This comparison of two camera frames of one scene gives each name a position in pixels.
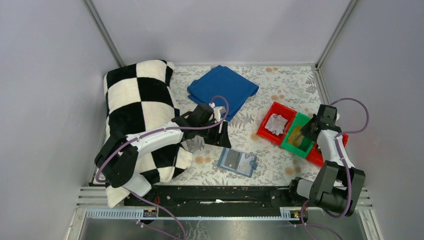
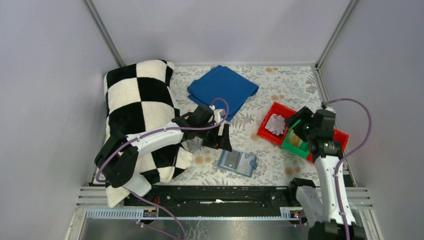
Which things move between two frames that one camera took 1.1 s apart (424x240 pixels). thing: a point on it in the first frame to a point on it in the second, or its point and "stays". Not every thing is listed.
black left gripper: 218,133 stays
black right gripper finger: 310,129 to 303,114
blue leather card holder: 238,161 stays
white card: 244,166 stays
